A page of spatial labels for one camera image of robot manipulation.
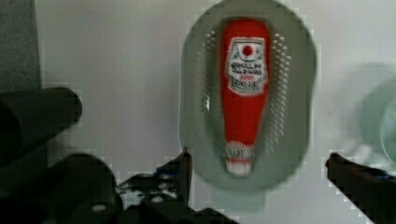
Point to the black cylinder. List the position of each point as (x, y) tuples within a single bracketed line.
[(28, 119), (80, 189)]

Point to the black cylinder lower left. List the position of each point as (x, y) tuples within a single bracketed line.
[(80, 189)]

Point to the red plush ketchup bottle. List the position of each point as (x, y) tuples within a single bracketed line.
[(244, 87)]

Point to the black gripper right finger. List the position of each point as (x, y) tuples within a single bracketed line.
[(372, 191)]

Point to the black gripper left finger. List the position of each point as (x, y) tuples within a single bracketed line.
[(162, 197)]

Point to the black cylinder upper left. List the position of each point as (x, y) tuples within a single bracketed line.
[(28, 119)]

